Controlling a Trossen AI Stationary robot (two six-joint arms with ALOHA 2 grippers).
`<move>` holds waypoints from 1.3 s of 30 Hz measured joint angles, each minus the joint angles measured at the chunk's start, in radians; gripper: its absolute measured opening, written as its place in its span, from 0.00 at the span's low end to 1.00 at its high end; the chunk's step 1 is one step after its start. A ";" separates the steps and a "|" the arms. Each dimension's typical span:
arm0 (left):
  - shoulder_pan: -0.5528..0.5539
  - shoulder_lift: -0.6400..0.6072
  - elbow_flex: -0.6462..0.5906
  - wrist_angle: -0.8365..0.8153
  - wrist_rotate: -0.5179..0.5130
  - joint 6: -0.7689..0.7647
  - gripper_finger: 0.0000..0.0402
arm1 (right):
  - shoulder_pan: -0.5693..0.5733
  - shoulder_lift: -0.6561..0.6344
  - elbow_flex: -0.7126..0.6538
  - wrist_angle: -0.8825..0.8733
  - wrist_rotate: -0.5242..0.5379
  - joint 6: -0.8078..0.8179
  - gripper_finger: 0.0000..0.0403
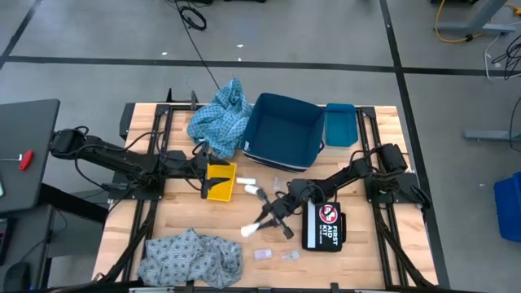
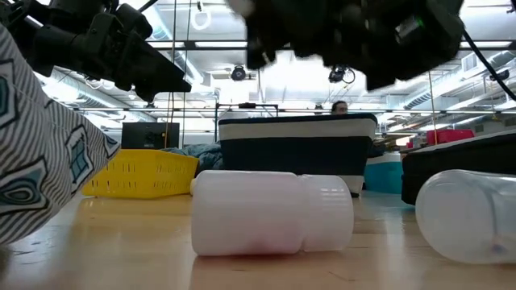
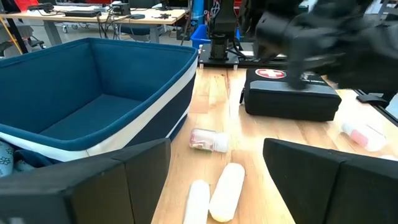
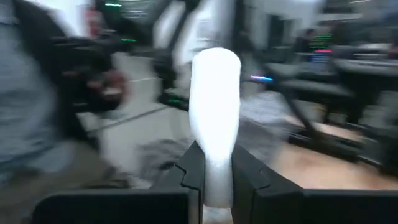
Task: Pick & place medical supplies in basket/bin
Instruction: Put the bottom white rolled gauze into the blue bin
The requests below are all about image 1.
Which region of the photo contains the grey side desk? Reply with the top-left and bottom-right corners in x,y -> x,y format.
0,98 -> 61,215

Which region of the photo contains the black aluminium table frame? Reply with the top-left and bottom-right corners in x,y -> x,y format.
91,87 -> 439,293

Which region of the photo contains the grey desk leg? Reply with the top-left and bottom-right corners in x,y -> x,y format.
437,0 -> 518,36

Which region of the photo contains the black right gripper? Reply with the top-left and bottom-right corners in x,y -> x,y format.
254,178 -> 322,240

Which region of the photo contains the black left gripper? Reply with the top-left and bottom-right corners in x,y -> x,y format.
167,149 -> 232,200

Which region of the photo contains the white floor cable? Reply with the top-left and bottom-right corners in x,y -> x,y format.
483,32 -> 521,81

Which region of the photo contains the coiled black cable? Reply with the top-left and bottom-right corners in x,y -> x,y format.
178,4 -> 208,32

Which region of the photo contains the navy fabric storage bin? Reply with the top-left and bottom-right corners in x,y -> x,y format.
240,92 -> 326,174

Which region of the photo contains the blue plastic bin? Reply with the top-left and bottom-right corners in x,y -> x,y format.
493,170 -> 521,244

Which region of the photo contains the red-handled hex key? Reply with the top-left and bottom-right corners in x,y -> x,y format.
0,149 -> 34,171

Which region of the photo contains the yellow floor cable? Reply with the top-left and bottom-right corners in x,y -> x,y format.
433,0 -> 521,44

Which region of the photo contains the black cable bundle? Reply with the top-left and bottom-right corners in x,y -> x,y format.
491,34 -> 521,81

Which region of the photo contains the grey desk foot bar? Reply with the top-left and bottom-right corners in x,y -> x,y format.
463,129 -> 521,142

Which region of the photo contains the yellow plastic basket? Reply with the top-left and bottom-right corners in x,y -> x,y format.
206,161 -> 238,203

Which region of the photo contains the blue patterned hospital gown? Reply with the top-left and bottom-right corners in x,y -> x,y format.
186,77 -> 254,160

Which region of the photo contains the black first aid kit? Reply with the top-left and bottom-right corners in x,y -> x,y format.
301,200 -> 348,253

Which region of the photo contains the black computer mouse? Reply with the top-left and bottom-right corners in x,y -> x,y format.
2,261 -> 32,292

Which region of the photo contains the small teal plastic tray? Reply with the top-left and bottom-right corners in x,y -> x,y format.
324,103 -> 360,148

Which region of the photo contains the grey patterned cloth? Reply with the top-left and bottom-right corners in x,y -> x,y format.
137,227 -> 244,289

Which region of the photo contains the long black floor cable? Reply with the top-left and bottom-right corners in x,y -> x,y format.
173,0 -> 221,90

